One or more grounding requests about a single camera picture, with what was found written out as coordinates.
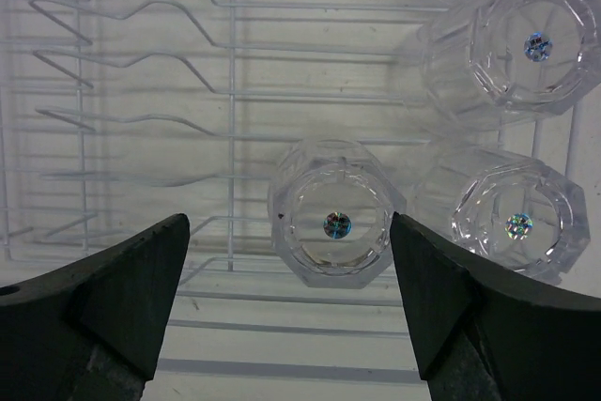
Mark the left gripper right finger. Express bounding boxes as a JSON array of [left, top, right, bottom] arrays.
[[390, 214, 600, 400]]

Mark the clear plastic dish rack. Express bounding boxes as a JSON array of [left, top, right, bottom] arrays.
[[0, 0, 601, 388]]

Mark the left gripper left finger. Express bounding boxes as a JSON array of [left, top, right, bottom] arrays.
[[1, 213, 190, 400]]

